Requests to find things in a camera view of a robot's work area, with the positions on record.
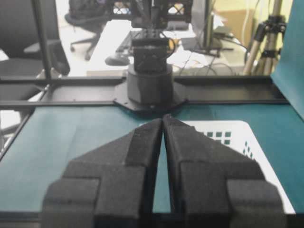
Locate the black computer mouse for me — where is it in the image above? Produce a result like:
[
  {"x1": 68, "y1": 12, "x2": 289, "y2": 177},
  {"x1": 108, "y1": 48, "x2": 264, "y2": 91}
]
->
[{"x1": 104, "y1": 54, "x2": 130, "y2": 66}]

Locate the black monitor stand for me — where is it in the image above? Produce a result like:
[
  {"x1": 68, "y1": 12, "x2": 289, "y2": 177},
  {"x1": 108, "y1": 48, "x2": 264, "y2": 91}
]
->
[{"x1": 190, "y1": 0, "x2": 234, "y2": 57}]

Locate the black rolling office chair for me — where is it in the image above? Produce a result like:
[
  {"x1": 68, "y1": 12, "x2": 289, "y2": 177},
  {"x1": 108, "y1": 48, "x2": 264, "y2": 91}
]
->
[{"x1": 65, "y1": 0, "x2": 106, "y2": 61}]

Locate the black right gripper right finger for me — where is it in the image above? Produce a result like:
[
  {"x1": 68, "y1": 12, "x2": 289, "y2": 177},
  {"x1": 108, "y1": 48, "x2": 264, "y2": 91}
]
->
[{"x1": 163, "y1": 114, "x2": 287, "y2": 228}]

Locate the camera tripod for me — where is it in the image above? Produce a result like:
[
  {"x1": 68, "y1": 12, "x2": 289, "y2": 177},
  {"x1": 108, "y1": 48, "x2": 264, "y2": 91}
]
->
[{"x1": 243, "y1": 0, "x2": 287, "y2": 76}]

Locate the black metal frame rail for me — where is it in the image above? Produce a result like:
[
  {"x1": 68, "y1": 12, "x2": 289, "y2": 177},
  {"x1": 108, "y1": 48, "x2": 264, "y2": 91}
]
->
[{"x1": 0, "y1": 76, "x2": 287, "y2": 110}]

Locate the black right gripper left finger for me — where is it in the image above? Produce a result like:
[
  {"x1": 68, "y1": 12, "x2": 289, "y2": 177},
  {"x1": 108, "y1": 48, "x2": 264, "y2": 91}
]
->
[{"x1": 41, "y1": 119, "x2": 162, "y2": 228}]

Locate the black keyboard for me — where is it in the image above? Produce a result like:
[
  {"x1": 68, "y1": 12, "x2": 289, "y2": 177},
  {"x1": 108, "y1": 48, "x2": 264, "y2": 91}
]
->
[{"x1": 116, "y1": 31, "x2": 140, "y2": 53}]

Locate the black vertical frame post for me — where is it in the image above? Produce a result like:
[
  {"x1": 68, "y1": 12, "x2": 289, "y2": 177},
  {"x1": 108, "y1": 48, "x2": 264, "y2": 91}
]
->
[{"x1": 31, "y1": 0, "x2": 52, "y2": 80}]

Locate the white desk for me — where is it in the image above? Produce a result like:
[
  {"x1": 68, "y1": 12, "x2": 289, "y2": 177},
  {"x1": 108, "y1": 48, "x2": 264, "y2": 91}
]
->
[{"x1": 86, "y1": 20, "x2": 246, "y2": 76}]

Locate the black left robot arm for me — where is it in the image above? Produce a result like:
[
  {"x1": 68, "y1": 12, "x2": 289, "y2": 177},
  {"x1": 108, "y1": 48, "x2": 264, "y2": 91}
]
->
[{"x1": 41, "y1": 0, "x2": 185, "y2": 228}]

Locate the cardboard box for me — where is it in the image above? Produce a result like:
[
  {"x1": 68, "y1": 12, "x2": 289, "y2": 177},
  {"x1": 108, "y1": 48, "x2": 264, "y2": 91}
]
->
[{"x1": 214, "y1": 9, "x2": 254, "y2": 46}]

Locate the white perforated plastic basket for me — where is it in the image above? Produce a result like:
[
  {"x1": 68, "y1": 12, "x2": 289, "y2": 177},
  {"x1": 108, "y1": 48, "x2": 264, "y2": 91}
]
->
[{"x1": 152, "y1": 121, "x2": 296, "y2": 214}]

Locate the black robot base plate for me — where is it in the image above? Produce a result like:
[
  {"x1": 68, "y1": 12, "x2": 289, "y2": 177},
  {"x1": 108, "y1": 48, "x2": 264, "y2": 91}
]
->
[{"x1": 114, "y1": 83, "x2": 188, "y2": 113}]

